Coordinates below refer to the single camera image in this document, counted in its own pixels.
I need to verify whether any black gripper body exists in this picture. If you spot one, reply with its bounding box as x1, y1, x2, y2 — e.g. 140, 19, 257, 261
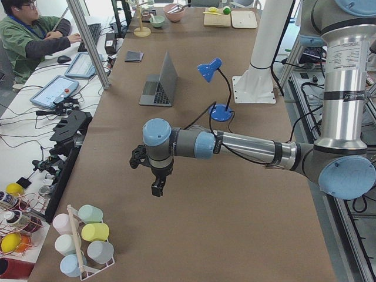
152, 160, 174, 186

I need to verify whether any grey laptop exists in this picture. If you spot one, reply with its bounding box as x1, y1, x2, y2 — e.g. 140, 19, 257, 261
139, 51, 178, 107

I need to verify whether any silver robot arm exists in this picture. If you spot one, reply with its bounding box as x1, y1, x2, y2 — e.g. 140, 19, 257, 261
141, 1, 375, 200

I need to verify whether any mint green cup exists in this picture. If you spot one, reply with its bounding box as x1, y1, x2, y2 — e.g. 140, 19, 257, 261
78, 204, 103, 224

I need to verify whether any yellow cup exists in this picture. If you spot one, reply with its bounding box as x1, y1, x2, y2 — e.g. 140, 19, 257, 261
81, 223, 110, 242

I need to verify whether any grey cup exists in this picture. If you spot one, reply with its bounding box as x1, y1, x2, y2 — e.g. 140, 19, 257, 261
87, 240, 114, 264

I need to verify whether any blue desk lamp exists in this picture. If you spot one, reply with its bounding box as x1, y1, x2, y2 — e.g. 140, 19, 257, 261
197, 58, 235, 122

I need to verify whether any pink cup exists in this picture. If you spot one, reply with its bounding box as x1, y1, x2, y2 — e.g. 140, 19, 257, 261
52, 213, 73, 235

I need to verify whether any black plastic rack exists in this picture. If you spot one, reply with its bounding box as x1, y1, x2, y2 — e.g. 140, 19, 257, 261
49, 110, 93, 156

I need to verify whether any white cup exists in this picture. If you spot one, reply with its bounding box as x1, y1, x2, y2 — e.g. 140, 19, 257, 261
55, 234, 76, 256

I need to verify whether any light blue cup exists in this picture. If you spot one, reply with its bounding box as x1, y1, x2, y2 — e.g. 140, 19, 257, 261
59, 254, 80, 278

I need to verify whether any dark grey wallet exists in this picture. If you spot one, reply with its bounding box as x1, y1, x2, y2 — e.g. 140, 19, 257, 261
125, 51, 144, 62

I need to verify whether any teach pendant tablet far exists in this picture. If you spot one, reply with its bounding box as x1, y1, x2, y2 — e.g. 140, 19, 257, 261
65, 52, 96, 79

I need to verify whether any teach pendant tablet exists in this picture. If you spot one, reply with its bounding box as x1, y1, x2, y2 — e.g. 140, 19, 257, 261
29, 75, 79, 108
65, 52, 96, 79

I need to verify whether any teach pendant tablet near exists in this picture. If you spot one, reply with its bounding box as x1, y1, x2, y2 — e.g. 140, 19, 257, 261
29, 75, 79, 108

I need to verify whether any black small box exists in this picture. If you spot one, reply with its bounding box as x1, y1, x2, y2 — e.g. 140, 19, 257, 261
105, 32, 117, 55

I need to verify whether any yellow ball upper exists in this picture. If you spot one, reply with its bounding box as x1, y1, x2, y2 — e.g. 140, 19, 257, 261
5, 183, 24, 197

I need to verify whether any yellow ball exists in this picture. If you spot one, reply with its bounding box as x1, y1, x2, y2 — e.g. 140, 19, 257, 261
1, 233, 21, 253
5, 183, 24, 197

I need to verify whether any wooden mug tree stand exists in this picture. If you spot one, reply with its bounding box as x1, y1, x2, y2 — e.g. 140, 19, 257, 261
126, 0, 151, 38

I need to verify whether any black computer mouse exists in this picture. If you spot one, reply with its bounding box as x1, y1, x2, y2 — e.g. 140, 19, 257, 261
57, 55, 71, 64

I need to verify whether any green small bowl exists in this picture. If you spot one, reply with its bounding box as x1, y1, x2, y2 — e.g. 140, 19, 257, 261
149, 15, 165, 28

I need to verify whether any yellow ball lower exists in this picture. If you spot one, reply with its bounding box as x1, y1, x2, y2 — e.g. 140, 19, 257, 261
1, 233, 21, 253

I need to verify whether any black keyboard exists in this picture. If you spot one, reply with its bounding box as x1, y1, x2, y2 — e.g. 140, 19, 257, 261
77, 23, 102, 53

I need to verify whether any pink bowl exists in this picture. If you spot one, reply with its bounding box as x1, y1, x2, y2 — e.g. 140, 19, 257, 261
163, 4, 185, 22

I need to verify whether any wooden cutting board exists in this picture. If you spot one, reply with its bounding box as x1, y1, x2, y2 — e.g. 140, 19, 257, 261
203, 12, 231, 28

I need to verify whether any white tray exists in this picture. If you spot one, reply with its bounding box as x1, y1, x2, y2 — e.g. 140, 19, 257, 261
231, 11, 258, 29

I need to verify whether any green lime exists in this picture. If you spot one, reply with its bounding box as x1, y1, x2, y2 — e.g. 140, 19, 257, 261
223, 7, 231, 15

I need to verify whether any seated person in green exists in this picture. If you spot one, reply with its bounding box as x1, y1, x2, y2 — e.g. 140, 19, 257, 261
1, 1, 82, 84

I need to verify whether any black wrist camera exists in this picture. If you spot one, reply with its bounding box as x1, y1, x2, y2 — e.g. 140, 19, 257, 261
129, 145, 149, 169

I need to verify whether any black lamp power cable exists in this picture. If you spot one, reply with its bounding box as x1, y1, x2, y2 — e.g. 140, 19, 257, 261
183, 101, 236, 133

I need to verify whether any wooden rack handle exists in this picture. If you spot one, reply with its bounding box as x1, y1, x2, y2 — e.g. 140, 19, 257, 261
67, 204, 86, 281

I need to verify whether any white wire cup rack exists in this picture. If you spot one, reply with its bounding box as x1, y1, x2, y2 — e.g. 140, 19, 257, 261
72, 206, 115, 281

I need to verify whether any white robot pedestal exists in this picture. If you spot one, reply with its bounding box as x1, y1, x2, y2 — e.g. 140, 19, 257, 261
233, 0, 296, 104

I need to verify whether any aluminium frame post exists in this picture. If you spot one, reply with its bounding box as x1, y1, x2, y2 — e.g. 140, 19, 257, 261
66, 0, 110, 90

